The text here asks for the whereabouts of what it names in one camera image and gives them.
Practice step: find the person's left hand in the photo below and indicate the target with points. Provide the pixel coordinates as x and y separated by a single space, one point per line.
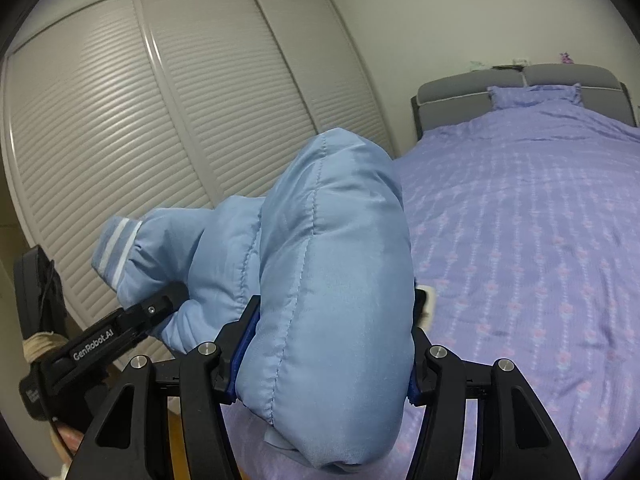
70 437

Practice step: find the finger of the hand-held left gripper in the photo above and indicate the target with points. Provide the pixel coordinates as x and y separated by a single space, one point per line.
155 307

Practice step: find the purple floral pillow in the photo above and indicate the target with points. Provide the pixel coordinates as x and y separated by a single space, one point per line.
535 96

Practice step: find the folded white cloth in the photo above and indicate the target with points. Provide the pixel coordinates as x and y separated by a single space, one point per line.
427 305

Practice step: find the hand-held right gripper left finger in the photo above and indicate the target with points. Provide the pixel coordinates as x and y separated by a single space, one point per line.
230 345

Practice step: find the small purple toy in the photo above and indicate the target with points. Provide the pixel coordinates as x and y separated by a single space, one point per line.
566 57

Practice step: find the light blue padded pants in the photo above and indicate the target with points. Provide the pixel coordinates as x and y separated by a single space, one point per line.
330 270

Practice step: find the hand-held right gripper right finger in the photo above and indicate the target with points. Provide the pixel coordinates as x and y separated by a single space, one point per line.
435 370

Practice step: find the purple floral duvet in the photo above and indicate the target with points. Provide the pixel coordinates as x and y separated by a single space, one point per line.
525 235

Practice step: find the dark flat item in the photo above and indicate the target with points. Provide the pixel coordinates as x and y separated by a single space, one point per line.
502 66

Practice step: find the grey upholstered headboard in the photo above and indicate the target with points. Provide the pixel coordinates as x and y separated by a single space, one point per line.
450 100

